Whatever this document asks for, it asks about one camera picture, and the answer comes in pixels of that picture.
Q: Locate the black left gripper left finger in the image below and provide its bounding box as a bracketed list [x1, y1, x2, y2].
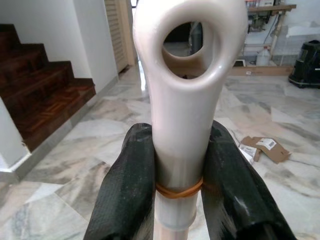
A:
[83, 121, 158, 240]

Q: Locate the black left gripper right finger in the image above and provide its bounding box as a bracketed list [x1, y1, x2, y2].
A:
[200, 119, 298, 240]

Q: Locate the beige broom with purple bristles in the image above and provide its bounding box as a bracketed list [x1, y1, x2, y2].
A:
[131, 0, 249, 240]

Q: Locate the small white printed box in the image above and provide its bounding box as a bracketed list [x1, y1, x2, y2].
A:
[238, 145, 256, 162]

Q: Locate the flattened brown cardboard piece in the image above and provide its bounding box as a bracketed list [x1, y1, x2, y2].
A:
[239, 135, 293, 165]

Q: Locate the tan rubber band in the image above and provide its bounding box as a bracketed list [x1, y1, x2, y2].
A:
[154, 177, 204, 200]

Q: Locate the long flat cardboard box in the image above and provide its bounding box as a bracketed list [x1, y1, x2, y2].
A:
[225, 65, 296, 77]

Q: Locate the dark wooden staircase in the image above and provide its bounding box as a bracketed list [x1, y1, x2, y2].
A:
[0, 23, 97, 153]

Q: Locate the white plastic jug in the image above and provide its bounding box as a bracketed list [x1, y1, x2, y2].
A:
[256, 45, 273, 67]

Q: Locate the black vacuum cleaner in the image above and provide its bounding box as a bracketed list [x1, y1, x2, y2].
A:
[287, 39, 320, 90]

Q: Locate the beige louvered door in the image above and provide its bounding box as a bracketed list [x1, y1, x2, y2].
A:
[104, 0, 138, 74]

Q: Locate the wooden top sewing table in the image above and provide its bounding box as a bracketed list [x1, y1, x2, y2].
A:
[243, 0, 298, 67]

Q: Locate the white wall box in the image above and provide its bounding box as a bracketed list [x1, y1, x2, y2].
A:
[286, 23, 320, 39]

